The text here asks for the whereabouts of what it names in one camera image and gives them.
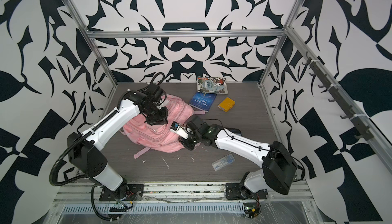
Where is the pink student backpack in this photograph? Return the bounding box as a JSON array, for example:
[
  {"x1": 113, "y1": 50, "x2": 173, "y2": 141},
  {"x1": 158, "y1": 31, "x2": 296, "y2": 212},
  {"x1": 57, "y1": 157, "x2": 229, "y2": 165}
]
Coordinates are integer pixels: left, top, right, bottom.
[{"x1": 121, "y1": 95, "x2": 195, "y2": 159}]

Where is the illustrated Chinese story book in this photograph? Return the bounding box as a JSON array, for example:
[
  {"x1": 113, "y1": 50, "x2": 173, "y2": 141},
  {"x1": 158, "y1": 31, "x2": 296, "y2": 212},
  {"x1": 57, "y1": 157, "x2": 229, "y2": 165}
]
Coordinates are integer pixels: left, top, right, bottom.
[{"x1": 197, "y1": 77, "x2": 228, "y2": 94}]

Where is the blue pencil case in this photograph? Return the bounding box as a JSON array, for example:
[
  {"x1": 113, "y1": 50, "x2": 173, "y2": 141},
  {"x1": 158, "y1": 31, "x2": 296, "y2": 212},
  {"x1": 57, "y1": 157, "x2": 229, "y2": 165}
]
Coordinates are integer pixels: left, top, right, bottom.
[{"x1": 226, "y1": 128, "x2": 242, "y2": 136}]

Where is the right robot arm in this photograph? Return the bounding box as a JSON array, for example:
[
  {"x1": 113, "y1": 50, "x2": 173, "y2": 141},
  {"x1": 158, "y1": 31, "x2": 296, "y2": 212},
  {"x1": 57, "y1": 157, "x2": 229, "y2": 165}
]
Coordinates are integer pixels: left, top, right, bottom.
[{"x1": 170, "y1": 115, "x2": 298, "y2": 200}]

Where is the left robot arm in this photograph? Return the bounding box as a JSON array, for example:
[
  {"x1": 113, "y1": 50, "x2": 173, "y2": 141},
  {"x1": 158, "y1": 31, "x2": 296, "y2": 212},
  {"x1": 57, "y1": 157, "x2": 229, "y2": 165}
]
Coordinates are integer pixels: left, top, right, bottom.
[{"x1": 67, "y1": 84, "x2": 168, "y2": 194}]

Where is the blue Little Prince book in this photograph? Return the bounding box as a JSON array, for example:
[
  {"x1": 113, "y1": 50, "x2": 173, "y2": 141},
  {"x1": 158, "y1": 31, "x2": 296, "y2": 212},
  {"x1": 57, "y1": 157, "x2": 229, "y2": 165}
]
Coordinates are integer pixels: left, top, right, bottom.
[{"x1": 189, "y1": 92, "x2": 217, "y2": 113}]

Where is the clear plastic ruler box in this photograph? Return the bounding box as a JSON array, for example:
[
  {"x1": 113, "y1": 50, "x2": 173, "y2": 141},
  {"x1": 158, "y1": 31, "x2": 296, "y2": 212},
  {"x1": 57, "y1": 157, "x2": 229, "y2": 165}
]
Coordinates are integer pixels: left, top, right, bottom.
[{"x1": 212, "y1": 154, "x2": 235, "y2": 171}]

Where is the small yellow notebook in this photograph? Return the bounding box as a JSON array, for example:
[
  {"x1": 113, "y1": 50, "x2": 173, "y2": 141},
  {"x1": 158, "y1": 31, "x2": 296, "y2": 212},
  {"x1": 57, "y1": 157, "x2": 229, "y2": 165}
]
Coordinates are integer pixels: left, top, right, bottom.
[{"x1": 218, "y1": 97, "x2": 235, "y2": 112}]

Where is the small green circuit board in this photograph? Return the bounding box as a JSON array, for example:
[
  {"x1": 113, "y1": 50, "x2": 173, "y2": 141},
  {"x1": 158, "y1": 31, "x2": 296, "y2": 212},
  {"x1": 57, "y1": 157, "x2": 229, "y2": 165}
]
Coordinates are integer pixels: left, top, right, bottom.
[{"x1": 244, "y1": 202, "x2": 261, "y2": 219}]

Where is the grey hook rack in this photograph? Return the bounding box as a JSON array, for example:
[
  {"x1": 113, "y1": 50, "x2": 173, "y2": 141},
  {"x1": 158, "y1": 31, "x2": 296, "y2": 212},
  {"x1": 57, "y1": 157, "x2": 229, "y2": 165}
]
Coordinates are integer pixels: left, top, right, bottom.
[{"x1": 302, "y1": 52, "x2": 375, "y2": 141}]

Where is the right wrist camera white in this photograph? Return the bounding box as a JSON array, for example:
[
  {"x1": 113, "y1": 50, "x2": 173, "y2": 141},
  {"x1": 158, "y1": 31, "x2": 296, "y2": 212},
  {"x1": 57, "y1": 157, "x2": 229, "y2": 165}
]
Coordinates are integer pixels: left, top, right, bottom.
[{"x1": 170, "y1": 121, "x2": 189, "y2": 139}]

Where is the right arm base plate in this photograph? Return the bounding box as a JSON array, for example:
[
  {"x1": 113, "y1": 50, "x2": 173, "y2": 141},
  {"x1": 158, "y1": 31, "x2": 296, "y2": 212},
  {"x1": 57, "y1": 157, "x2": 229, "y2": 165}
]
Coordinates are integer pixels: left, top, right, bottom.
[{"x1": 225, "y1": 183, "x2": 268, "y2": 200}]

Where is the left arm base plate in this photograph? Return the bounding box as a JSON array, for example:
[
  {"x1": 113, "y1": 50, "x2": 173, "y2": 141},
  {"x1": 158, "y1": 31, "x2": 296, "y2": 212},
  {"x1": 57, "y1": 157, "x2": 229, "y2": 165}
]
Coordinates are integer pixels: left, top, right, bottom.
[{"x1": 99, "y1": 184, "x2": 145, "y2": 202}]

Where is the aluminium front rail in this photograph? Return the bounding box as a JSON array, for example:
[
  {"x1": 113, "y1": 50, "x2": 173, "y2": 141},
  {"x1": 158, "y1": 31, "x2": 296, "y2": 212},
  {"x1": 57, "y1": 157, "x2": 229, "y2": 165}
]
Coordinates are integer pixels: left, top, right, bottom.
[{"x1": 51, "y1": 181, "x2": 315, "y2": 208}]

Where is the aluminium frame crossbar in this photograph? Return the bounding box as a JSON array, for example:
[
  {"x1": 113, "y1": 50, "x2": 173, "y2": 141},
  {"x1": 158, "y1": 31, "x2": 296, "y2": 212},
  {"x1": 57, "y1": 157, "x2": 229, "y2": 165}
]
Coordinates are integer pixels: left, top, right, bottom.
[{"x1": 87, "y1": 29, "x2": 284, "y2": 39}]

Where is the white vented cable duct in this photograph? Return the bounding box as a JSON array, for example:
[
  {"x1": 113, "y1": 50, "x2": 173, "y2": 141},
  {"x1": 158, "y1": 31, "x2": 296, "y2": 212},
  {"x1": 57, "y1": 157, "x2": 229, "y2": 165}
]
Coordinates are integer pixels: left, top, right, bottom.
[{"x1": 61, "y1": 202, "x2": 246, "y2": 215}]

